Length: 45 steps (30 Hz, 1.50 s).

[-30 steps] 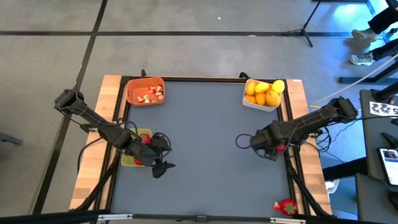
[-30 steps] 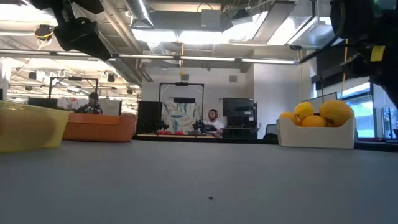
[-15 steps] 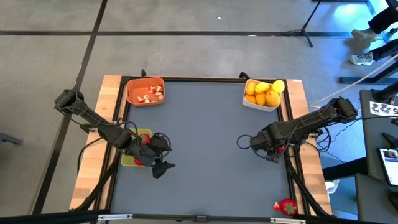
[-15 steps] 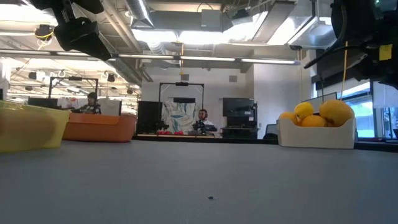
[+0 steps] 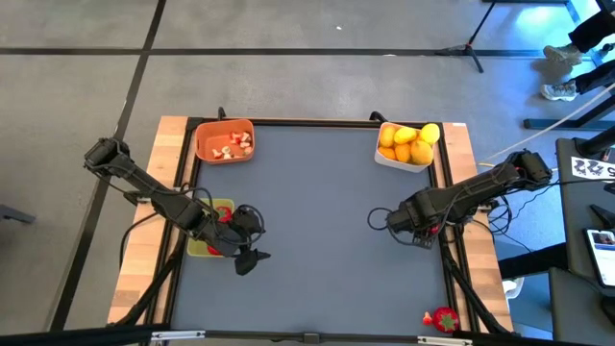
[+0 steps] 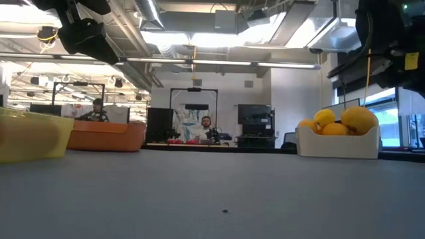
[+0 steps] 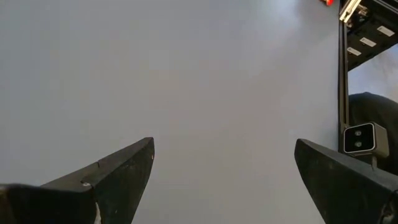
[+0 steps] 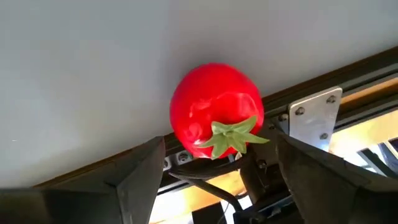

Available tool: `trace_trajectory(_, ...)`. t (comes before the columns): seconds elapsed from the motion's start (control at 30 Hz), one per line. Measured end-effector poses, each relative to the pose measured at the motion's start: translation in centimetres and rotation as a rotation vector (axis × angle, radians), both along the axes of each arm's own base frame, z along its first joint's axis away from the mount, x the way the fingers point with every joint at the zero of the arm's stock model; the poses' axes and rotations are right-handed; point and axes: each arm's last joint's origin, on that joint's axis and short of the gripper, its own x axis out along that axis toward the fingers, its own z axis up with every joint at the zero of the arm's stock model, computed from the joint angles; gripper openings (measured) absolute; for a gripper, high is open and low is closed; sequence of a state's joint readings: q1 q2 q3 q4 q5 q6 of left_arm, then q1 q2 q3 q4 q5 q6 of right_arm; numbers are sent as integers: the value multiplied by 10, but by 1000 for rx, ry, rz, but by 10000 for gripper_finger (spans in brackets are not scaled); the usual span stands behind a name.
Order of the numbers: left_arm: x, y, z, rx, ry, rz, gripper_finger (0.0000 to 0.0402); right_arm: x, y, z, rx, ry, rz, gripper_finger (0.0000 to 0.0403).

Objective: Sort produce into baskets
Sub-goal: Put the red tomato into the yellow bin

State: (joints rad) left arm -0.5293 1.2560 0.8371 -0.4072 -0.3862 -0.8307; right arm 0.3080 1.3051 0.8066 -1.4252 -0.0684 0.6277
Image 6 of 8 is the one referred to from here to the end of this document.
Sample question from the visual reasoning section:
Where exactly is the black monitor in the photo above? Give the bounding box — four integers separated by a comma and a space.
29, 103, 63, 117

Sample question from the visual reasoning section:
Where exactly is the grey ceiling duct panel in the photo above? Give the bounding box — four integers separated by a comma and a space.
268, 0, 318, 47

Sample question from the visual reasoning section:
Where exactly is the orange plastic basket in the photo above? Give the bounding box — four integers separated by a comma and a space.
67, 119, 147, 153

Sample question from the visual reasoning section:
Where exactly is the yellow hanging cable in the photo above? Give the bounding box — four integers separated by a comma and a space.
363, 48, 372, 109

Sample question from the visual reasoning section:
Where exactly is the patterned colourful board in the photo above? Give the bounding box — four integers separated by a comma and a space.
172, 106, 216, 142

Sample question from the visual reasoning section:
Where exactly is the round toy orange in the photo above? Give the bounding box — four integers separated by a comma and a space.
297, 118, 318, 133
321, 121, 349, 136

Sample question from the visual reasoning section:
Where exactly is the long ceiling light strip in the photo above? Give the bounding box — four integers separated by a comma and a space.
0, 52, 322, 70

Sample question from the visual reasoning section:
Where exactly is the distant robot workstation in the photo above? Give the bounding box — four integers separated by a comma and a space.
145, 127, 233, 149

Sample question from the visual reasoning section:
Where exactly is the white plastic basket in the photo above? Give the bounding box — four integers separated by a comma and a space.
295, 124, 381, 159

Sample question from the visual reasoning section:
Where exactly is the round black ceiling device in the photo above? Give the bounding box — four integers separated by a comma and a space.
36, 25, 59, 44

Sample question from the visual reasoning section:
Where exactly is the black equipment cabinet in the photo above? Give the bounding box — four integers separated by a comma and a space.
236, 104, 277, 149

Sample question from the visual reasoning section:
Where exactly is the grey ceiling junction box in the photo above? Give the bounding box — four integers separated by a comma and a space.
214, 9, 237, 34

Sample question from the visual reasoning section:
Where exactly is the bright window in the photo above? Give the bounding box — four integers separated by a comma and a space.
367, 86, 425, 149

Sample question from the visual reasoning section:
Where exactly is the dark office chair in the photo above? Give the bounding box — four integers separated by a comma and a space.
280, 131, 298, 150

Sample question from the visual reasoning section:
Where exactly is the yellow-green plastic basket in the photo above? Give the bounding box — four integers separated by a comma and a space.
0, 106, 75, 163

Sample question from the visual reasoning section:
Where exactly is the wide silver ceiling duct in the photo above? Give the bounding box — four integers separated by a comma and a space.
307, 16, 362, 54

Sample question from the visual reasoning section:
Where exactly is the person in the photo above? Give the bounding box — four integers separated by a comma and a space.
78, 98, 110, 123
194, 116, 215, 144

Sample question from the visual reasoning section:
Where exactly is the silver ventilation duct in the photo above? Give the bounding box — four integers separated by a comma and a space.
132, 0, 166, 30

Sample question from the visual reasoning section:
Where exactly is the white window blind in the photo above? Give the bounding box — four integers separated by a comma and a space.
397, 88, 425, 116

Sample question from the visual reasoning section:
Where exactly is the white partition panel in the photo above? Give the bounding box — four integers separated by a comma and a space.
104, 105, 131, 124

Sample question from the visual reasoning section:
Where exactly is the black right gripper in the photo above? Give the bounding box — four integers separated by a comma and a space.
355, 0, 425, 99

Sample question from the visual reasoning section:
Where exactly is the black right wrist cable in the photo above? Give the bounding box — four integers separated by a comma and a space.
327, 11, 375, 80

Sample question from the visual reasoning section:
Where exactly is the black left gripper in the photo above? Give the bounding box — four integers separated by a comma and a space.
31, 0, 120, 66

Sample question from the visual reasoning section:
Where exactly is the black camera rig frame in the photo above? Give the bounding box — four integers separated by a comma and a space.
51, 81, 106, 110
169, 86, 219, 129

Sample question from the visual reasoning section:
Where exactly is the yellow-orange toy mango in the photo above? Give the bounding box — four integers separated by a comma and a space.
340, 105, 379, 136

